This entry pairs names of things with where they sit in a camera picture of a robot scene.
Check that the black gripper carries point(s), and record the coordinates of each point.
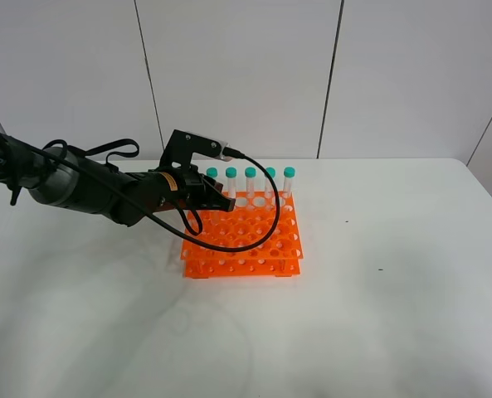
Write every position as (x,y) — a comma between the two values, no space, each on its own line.
(171,188)

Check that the clear test tube teal cap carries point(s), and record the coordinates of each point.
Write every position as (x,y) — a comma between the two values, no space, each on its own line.
(212,174)

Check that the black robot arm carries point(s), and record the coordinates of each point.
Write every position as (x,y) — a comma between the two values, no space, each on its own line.
(67,177)

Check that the racked test tube teal cap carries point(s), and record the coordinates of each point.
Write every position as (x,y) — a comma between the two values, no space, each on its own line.
(289,174)
(269,191)
(231,174)
(250,173)

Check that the orange test tube rack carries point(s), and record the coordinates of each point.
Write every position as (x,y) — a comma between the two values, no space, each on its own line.
(251,219)

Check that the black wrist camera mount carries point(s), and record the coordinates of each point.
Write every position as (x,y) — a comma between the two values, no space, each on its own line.
(183,145)

